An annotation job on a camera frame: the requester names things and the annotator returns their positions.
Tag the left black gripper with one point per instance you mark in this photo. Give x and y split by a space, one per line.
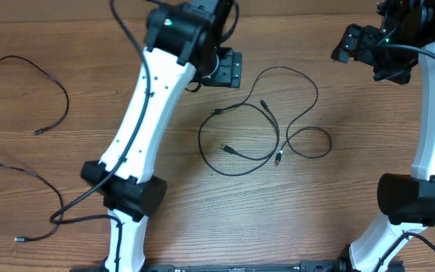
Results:
230 70

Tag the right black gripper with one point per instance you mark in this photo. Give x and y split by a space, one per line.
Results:
366 43

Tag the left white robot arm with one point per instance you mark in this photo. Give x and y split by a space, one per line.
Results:
183 45

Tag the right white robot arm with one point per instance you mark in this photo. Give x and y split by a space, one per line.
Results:
405 39

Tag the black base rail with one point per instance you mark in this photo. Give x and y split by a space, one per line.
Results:
303 266

